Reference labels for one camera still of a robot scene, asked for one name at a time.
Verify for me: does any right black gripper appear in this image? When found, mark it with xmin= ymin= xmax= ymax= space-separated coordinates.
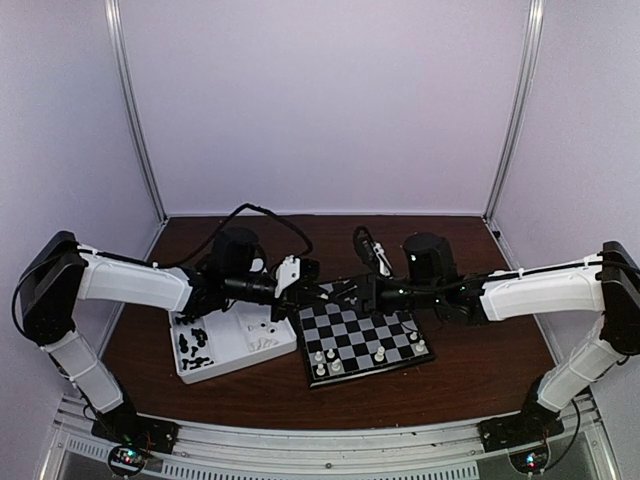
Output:
xmin=328 ymin=272 xmax=441 ymax=318

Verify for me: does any white compartment tray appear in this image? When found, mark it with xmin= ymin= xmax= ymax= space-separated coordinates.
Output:
xmin=169 ymin=302 xmax=297 ymax=384

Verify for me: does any white king piece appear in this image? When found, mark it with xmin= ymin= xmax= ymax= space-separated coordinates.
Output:
xmin=374 ymin=346 xmax=386 ymax=363

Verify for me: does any black white chess board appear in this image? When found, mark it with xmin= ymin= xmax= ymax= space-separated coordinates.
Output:
xmin=293 ymin=302 xmax=436 ymax=388

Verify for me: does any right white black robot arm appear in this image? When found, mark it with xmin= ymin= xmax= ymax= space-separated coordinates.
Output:
xmin=332 ymin=241 xmax=639 ymax=442

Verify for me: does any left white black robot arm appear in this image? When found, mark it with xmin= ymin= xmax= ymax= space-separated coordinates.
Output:
xmin=10 ymin=229 xmax=327 ymax=444

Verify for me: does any black chess pieces pile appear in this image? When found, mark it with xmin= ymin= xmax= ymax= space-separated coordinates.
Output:
xmin=171 ymin=315 xmax=216 ymax=374

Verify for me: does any white chess pieces pile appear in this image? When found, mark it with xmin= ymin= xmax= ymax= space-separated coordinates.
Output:
xmin=247 ymin=323 xmax=280 ymax=352

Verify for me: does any right controller circuit board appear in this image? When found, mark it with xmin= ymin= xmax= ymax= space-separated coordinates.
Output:
xmin=509 ymin=447 xmax=550 ymax=475

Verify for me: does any controller circuit board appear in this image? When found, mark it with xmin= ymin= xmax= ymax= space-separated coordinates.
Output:
xmin=509 ymin=447 xmax=550 ymax=475
xmin=107 ymin=445 xmax=150 ymax=477

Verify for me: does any left controller circuit board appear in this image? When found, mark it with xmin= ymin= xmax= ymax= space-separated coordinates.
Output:
xmin=107 ymin=445 xmax=150 ymax=477

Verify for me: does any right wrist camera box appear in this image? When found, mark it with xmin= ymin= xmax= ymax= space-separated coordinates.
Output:
xmin=402 ymin=232 xmax=458 ymax=285

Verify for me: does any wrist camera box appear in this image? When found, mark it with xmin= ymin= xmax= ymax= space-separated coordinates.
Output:
xmin=206 ymin=227 xmax=259 ymax=278
xmin=402 ymin=232 xmax=458 ymax=285

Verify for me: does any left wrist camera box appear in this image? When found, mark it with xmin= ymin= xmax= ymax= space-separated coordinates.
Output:
xmin=206 ymin=227 xmax=259 ymax=278

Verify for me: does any left black cable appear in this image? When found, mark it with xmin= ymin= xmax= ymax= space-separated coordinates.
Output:
xmin=189 ymin=202 xmax=316 ymax=266

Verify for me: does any black cable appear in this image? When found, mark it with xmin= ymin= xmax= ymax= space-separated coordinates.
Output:
xmin=189 ymin=202 xmax=316 ymax=266
xmin=352 ymin=225 xmax=381 ymax=266

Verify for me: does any right black cable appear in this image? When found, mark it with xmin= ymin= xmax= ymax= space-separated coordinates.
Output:
xmin=352 ymin=225 xmax=381 ymax=266

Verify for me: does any front aluminium rail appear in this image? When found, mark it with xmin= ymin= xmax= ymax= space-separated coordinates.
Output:
xmin=34 ymin=394 xmax=622 ymax=479

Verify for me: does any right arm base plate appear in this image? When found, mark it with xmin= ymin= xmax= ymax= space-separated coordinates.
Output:
xmin=477 ymin=413 xmax=565 ymax=453

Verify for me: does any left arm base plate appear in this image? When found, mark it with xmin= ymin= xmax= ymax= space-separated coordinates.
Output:
xmin=91 ymin=417 xmax=180 ymax=454

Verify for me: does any left aluminium frame post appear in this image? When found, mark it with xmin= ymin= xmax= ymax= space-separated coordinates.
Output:
xmin=104 ymin=0 xmax=167 ymax=223

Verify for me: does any aluminium frame post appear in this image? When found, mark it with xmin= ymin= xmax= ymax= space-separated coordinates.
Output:
xmin=104 ymin=0 xmax=167 ymax=223
xmin=483 ymin=0 xmax=546 ymax=224

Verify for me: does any right aluminium frame post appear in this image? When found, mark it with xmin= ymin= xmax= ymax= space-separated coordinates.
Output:
xmin=483 ymin=0 xmax=546 ymax=224

